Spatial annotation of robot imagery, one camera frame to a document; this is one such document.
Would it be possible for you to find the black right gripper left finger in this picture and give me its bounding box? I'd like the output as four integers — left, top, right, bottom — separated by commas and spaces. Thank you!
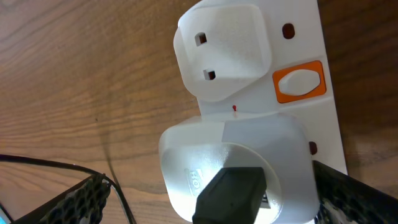
14, 174, 111, 224

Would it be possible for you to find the white USB charger adapter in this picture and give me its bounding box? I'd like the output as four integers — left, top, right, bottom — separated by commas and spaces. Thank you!
159, 114, 320, 223

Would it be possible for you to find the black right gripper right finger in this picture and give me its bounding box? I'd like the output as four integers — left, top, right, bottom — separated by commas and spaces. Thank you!
313, 161, 397, 223

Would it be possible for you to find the white power strip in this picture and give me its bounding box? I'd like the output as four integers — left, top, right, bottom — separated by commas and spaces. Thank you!
174, 0, 347, 172

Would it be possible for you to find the black USB charger cable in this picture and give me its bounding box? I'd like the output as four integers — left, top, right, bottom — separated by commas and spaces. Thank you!
0, 154, 271, 224

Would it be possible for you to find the blue Galaxy smartphone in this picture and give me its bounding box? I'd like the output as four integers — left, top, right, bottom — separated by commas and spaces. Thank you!
0, 208, 11, 224

